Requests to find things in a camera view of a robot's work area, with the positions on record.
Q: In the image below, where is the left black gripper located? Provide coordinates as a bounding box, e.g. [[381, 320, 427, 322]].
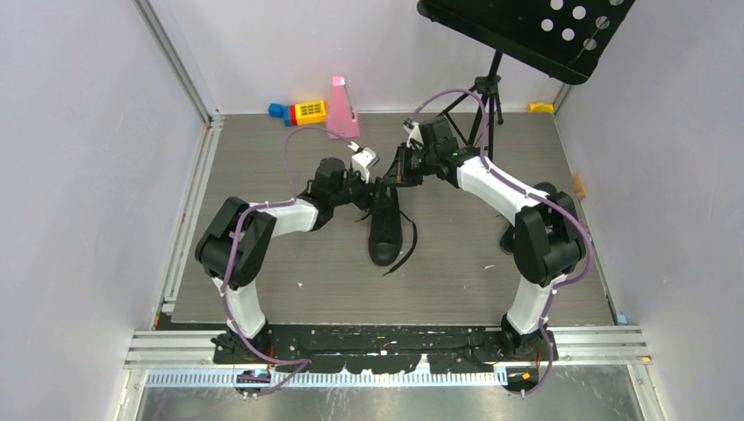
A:
[[330, 166, 391, 215]]

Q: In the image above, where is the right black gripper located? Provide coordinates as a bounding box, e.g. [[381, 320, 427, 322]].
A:
[[382, 142, 437, 189]]

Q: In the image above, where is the black canvas shoe with laces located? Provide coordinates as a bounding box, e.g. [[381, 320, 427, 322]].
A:
[[355, 177, 419, 276]]

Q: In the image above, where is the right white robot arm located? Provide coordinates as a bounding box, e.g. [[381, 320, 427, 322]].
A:
[[381, 117, 588, 360]]

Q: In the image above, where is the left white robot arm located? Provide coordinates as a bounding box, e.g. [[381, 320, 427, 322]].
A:
[[195, 149, 378, 363]]

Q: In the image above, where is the pink metronome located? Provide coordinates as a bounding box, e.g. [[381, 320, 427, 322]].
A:
[[325, 75, 361, 139]]

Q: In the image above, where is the yellow toy block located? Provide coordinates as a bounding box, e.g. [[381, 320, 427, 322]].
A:
[[282, 100, 327, 127]]

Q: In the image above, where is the blue toy block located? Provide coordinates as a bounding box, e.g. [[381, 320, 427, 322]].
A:
[[268, 103, 284, 118]]

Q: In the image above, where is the yellow corner piece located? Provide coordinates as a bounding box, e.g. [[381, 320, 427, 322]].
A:
[[527, 103, 554, 114]]

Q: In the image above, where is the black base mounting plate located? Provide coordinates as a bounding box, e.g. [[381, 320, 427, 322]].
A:
[[211, 325, 559, 375]]

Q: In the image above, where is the small orange block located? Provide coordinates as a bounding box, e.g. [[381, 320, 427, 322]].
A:
[[571, 174, 586, 201]]

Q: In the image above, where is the black music stand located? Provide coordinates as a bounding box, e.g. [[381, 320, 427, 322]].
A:
[[417, 0, 634, 152]]

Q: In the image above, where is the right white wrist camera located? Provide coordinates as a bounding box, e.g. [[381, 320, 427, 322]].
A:
[[403, 118, 424, 150]]

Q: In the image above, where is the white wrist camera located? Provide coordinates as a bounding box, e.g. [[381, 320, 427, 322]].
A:
[[403, 118, 424, 150], [348, 141, 379, 183]]

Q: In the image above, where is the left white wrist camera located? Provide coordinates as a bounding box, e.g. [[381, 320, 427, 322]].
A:
[[348, 141, 379, 183]]

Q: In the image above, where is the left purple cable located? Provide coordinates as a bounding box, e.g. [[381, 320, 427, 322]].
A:
[[219, 126, 361, 397]]

